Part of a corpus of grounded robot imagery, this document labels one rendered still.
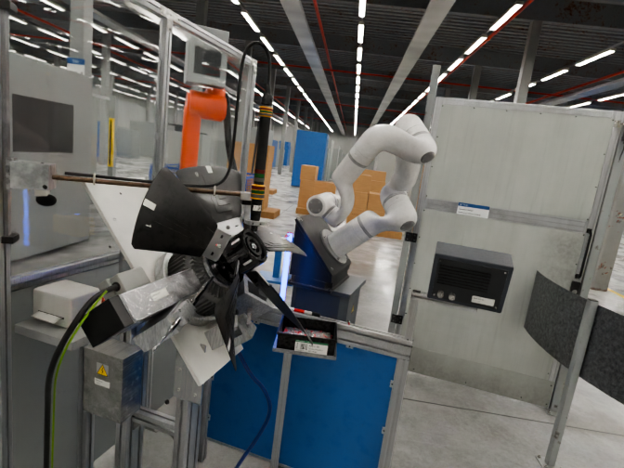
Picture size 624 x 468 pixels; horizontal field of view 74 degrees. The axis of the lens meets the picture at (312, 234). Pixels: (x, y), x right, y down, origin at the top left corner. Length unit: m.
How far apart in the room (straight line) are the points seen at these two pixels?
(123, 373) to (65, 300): 0.31
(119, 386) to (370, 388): 0.94
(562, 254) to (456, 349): 0.96
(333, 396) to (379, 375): 0.22
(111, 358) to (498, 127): 2.55
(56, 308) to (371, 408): 1.23
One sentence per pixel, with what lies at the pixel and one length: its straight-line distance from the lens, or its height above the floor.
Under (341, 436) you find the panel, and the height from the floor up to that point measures 0.36.
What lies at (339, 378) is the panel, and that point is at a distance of 1.82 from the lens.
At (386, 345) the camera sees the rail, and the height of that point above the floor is 0.82.
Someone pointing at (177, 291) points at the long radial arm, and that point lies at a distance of 1.18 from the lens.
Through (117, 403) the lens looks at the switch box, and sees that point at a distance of 1.50.
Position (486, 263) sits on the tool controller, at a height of 1.22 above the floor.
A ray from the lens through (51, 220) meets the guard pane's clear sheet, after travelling 1.71.
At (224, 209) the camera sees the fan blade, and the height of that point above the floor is 1.31.
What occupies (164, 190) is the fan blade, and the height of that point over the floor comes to 1.38.
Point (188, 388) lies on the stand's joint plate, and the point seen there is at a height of 0.75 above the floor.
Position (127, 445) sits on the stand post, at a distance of 1.72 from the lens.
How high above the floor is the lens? 1.51
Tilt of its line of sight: 11 degrees down
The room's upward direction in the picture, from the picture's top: 7 degrees clockwise
